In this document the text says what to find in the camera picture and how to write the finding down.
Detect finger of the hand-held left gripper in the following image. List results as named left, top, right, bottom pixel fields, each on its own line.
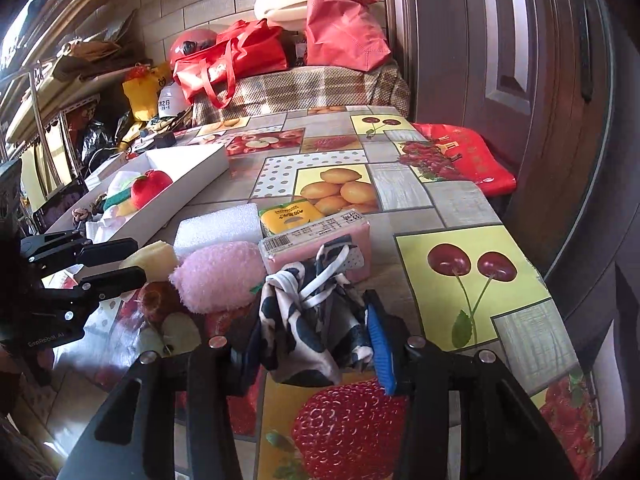
left=75, top=266, right=148, bottom=306
left=20, top=230, right=139, bottom=267

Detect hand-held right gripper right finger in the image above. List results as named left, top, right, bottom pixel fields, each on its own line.
left=365, top=290, right=576, bottom=480

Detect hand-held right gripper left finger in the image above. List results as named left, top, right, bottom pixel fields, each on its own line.
left=62, top=310, right=263, bottom=480

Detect red plush apple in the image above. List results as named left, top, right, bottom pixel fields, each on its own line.
left=131, top=170, right=173, bottom=209

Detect black and white printed cloth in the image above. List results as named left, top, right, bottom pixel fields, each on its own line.
left=257, top=242, right=373, bottom=388

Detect white cardboard box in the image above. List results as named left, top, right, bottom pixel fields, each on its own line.
left=45, top=142, right=231, bottom=246

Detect pink plush toy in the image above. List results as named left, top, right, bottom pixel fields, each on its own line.
left=169, top=241, right=268, bottom=313

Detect white foam block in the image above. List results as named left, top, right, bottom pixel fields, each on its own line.
left=172, top=203, right=263, bottom=260

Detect black plastic bag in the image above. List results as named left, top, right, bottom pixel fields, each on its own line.
left=80, top=120, right=121, bottom=171

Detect pink tissue pack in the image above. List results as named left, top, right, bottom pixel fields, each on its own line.
left=259, top=217, right=373, bottom=286

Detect metal rack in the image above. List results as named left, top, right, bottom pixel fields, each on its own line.
left=0, top=60, right=101, bottom=201

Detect fruit print tablecloth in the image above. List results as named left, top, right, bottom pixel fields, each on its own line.
left=50, top=105, right=601, bottom=480

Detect yellow bag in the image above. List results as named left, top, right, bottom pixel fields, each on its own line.
left=122, top=62, right=173, bottom=122

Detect yellow snack packet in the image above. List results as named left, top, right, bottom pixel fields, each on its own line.
left=258, top=199, right=326, bottom=237

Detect brown paper bags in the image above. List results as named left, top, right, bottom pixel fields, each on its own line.
left=52, top=25, right=146, bottom=81

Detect red printed plastic bag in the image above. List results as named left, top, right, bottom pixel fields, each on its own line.
left=412, top=122, right=517, bottom=197

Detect red helmet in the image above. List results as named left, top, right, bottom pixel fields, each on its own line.
left=168, top=28, right=219, bottom=68

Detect bright red tote bag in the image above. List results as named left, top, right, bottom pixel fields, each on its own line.
left=172, top=19, right=291, bottom=108

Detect brown door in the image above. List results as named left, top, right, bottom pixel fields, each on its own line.
left=382, top=0, right=616, bottom=281

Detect white foam roll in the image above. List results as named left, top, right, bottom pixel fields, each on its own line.
left=254, top=0, right=333, bottom=33

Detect salmon red fabric bag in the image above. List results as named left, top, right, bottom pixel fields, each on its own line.
left=305, top=0, right=392, bottom=72

